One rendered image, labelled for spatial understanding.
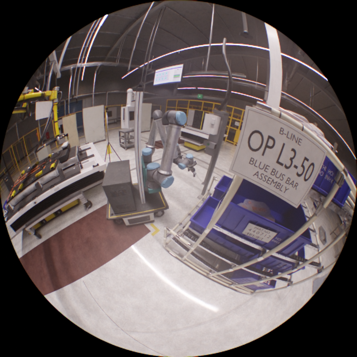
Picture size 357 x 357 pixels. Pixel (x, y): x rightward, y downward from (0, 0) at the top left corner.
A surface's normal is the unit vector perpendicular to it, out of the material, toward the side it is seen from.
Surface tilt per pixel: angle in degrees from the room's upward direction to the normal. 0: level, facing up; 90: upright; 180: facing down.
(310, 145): 90
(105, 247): 0
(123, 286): 0
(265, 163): 90
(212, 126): 90
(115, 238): 0
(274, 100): 90
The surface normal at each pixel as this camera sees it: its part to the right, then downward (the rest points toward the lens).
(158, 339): 0.12, -0.81
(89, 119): 0.76, 0.46
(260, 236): -0.61, 0.39
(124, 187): 0.40, 0.58
